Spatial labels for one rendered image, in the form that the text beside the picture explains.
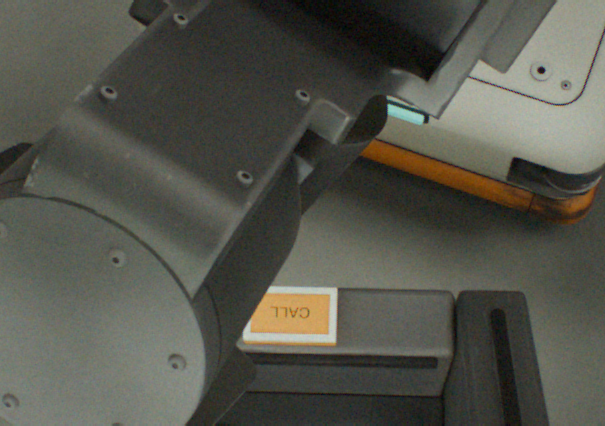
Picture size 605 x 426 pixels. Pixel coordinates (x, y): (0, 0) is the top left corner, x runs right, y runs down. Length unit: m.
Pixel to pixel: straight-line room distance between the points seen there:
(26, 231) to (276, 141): 0.05
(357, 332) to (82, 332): 0.46
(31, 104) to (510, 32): 1.57
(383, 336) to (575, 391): 0.99
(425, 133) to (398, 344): 0.85
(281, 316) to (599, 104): 0.86
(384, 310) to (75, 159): 0.48
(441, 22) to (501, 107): 1.20
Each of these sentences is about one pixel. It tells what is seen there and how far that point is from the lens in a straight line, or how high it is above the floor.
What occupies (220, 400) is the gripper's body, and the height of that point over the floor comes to 1.26.
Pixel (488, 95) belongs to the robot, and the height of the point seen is 0.28.
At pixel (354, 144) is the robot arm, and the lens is 0.28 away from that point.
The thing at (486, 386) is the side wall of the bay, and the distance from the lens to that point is 0.61.
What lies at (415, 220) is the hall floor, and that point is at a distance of 1.69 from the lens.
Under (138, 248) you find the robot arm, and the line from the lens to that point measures 0.21.
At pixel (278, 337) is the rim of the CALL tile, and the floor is 0.96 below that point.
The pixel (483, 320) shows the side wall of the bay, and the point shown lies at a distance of 0.66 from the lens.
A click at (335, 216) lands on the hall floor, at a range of 1.69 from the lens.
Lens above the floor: 1.61
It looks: 72 degrees down
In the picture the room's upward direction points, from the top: 10 degrees counter-clockwise
